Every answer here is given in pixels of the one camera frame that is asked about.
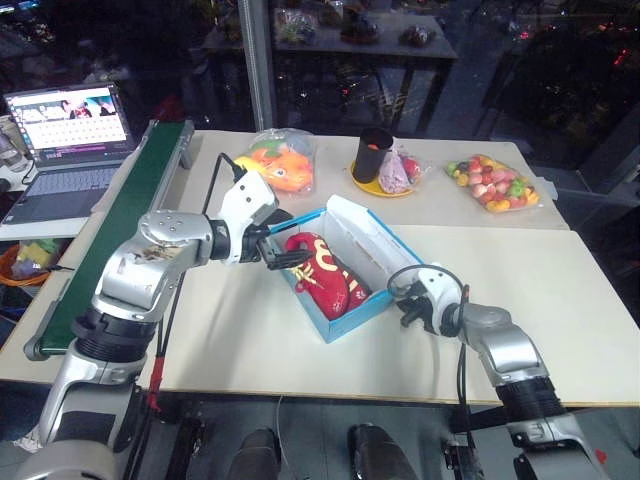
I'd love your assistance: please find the blue cardboard box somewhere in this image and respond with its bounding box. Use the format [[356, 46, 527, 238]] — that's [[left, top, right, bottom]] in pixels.
[[266, 194, 427, 345]]

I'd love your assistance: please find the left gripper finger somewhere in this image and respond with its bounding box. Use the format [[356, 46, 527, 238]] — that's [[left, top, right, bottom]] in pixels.
[[273, 250, 314, 272], [266, 210, 296, 236]]

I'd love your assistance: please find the black cup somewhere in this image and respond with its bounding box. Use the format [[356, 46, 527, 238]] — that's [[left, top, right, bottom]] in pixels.
[[353, 126, 394, 184]]

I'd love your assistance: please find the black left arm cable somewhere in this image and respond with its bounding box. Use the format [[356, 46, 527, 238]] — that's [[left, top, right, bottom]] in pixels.
[[122, 152, 248, 480]]

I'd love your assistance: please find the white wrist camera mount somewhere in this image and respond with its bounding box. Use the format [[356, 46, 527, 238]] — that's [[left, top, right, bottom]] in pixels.
[[218, 169, 281, 265], [413, 262, 467, 337]]

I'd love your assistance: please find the grey metal pillar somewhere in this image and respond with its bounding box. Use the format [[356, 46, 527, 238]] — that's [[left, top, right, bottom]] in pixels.
[[238, 0, 277, 133]]

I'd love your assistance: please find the bag of colourful toy fruits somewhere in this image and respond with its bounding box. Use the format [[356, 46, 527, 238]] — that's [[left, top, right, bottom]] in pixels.
[[443, 153, 543, 216]]

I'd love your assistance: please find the green conveyor belt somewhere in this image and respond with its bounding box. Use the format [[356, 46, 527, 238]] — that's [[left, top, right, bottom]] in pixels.
[[23, 118, 196, 362]]

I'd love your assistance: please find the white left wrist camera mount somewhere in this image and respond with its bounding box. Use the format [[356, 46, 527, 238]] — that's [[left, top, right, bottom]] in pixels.
[[218, 169, 281, 265]]

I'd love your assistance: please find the white desk device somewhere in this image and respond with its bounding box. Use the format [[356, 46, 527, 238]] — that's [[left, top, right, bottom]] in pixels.
[[0, 114, 33, 192]]

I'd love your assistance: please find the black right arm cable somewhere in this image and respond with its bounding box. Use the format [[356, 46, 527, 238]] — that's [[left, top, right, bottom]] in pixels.
[[386, 263, 477, 454]]

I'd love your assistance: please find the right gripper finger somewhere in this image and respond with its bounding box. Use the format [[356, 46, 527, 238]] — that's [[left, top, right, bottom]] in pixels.
[[396, 296, 419, 329]]

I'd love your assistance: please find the bag with purple toy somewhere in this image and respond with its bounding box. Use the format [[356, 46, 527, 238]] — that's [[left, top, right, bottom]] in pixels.
[[377, 143, 432, 196]]

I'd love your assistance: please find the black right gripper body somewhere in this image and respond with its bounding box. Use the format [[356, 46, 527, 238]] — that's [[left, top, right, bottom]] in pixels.
[[406, 286, 436, 333]]

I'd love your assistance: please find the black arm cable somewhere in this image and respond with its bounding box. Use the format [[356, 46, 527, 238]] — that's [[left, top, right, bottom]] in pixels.
[[386, 263, 477, 454], [122, 152, 248, 480]]

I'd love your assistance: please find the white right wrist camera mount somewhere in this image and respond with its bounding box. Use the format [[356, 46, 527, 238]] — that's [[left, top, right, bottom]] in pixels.
[[413, 262, 467, 337]]

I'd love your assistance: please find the thin white cable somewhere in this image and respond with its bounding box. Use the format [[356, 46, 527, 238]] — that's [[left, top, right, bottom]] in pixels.
[[272, 393, 287, 452]]

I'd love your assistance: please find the grey open laptop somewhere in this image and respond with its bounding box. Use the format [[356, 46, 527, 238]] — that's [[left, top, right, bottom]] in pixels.
[[0, 81, 139, 227]]

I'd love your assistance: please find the yellow plate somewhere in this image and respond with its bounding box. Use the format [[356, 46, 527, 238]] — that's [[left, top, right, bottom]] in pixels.
[[349, 158, 417, 198]]

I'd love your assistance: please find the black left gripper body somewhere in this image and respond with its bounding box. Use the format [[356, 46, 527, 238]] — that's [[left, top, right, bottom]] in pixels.
[[243, 221, 278, 271]]

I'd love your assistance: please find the orange basket of toys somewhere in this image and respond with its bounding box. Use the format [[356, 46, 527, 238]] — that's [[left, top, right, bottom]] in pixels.
[[0, 238, 65, 288]]

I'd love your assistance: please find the dark rounded shape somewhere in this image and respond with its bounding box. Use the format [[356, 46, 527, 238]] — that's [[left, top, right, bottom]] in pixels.
[[234, 426, 283, 480], [346, 423, 417, 480]]

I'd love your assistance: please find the bag of orange plush toys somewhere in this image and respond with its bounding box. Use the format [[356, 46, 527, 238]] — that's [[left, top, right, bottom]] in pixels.
[[233, 128, 318, 198]]

